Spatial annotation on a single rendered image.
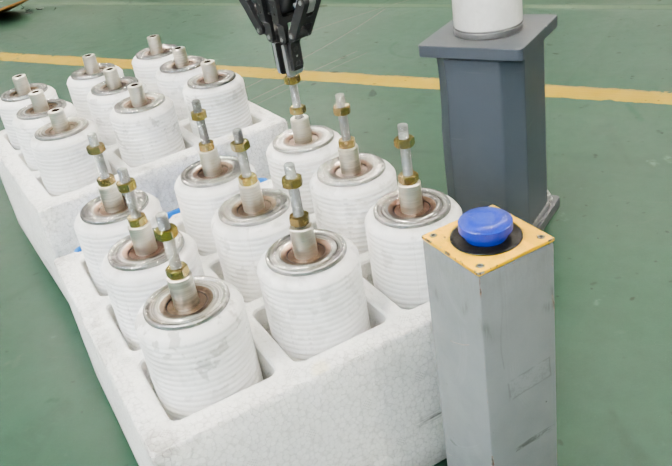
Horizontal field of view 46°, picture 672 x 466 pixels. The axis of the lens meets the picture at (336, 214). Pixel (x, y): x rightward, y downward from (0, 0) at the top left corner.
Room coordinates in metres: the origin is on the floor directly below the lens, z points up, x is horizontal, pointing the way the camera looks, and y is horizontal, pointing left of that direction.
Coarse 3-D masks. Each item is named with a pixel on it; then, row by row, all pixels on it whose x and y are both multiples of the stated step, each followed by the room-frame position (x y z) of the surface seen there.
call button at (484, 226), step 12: (468, 216) 0.50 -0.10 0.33; (480, 216) 0.50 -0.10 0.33; (492, 216) 0.50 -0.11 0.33; (504, 216) 0.50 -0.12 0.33; (468, 228) 0.49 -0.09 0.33; (480, 228) 0.49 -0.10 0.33; (492, 228) 0.48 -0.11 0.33; (504, 228) 0.48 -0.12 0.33; (468, 240) 0.49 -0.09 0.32; (480, 240) 0.48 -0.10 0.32; (492, 240) 0.48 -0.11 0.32; (504, 240) 0.49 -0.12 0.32
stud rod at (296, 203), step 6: (288, 162) 0.63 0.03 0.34; (288, 168) 0.62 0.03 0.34; (294, 168) 0.62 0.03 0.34; (288, 174) 0.62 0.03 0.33; (294, 174) 0.62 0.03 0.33; (294, 192) 0.62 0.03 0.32; (294, 198) 0.62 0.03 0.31; (300, 198) 0.62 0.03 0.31; (294, 204) 0.62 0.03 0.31; (300, 204) 0.62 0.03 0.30; (294, 210) 0.62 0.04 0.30; (300, 210) 0.62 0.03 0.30; (294, 216) 0.62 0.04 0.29; (300, 216) 0.62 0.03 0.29; (300, 228) 0.62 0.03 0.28
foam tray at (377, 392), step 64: (64, 256) 0.83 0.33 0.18; (256, 320) 0.63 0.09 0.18; (384, 320) 0.61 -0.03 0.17; (128, 384) 0.57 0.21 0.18; (256, 384) 0.54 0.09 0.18; (320, 384) 0.54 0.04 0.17; (384, 384) 0.56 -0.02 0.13; (192, 448) 0.49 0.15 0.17; (256, 448) 0.51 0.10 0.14; (320, 448) 0.53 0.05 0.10; (384, 448) 0.56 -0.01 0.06
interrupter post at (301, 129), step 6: (294, 120) 0.88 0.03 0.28; (300, 120) 0.88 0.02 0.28; (306, 120) 0.88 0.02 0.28; (294, 126) 0.88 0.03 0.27; (300, 126) 0.88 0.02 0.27; (306, 126) 0.88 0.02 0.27; (294, 132) 0.88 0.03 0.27; (300, 132) 0.88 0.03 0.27; (306, 132) 0.88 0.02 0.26; (294, 138) 0.88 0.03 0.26; (300, 138) 0.88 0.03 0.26; (306, 138) 0.88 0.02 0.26
